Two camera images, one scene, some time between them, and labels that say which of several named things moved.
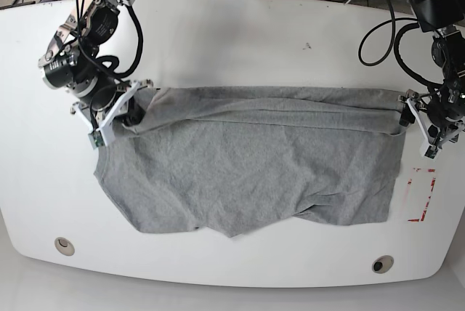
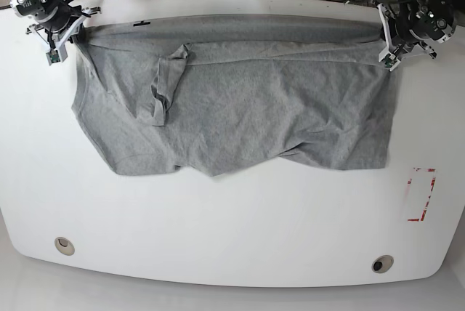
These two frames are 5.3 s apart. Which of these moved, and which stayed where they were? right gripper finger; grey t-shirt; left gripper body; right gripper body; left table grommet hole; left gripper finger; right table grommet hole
Moved: left gripper finger; grey t-shirt; right gripper finger; right gripper body; left gripper body
Stayed: left table grommet hole; right table grommet hole
